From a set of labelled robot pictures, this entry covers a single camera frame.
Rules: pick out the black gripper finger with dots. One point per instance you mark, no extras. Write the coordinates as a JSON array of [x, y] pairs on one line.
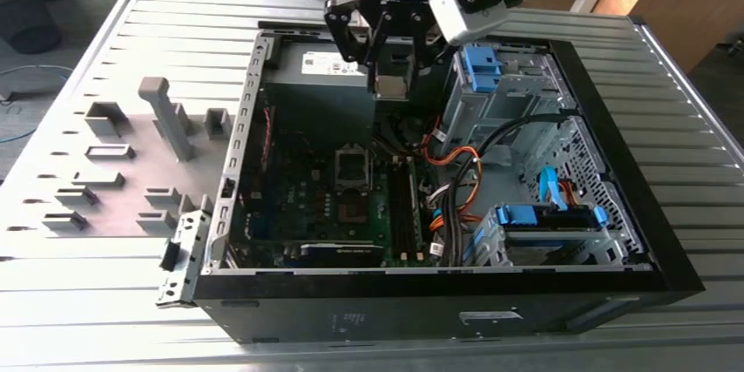
[[342, 28], [422, 41]]

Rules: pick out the silver square CPU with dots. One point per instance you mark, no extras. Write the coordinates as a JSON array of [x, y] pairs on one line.
[[392, 88]]

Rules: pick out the CPU socket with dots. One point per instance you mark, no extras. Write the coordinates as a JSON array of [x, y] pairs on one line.
[[352, 211]]

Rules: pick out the grey power supply unit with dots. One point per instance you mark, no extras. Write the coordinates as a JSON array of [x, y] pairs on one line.
[[286, 69]]

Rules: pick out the tall metal disk bay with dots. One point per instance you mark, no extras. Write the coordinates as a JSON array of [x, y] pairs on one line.
[[493, 106]]

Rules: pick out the black cooling fan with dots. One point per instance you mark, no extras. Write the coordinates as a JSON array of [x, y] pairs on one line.
[[406, 126]]

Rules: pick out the black RAM slot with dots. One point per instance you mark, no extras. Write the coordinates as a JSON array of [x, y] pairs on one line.
[[414, 215], [398, 206]]

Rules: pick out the green motherboard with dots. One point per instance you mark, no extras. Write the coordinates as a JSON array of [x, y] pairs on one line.
[[301, 198]]

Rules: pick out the blue carrier with black disk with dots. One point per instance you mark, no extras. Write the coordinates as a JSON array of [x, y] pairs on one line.
[[517, 217]]

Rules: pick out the wooden cabinet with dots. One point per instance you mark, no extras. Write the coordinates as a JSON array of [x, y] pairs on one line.
[[685, 6]]

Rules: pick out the grey parts rack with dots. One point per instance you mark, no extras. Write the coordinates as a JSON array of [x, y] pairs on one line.
[[145, 163]]

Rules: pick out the black graphics card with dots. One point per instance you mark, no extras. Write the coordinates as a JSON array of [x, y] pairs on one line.
[[342, 254]]

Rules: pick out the low metal disk bay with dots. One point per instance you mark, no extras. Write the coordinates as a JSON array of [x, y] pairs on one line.
[[557, 241]]

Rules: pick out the black waste bin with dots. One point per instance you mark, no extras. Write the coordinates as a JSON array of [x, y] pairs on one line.
[[32, 28]]

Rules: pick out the black open PC case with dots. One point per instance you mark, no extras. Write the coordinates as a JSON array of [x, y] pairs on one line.
[[406, 302]]

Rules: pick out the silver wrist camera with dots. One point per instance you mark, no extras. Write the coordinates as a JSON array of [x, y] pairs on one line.
[[458, 23]]

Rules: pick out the blue plastic rail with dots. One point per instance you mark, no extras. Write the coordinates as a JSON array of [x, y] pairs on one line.
[[482, 243]]

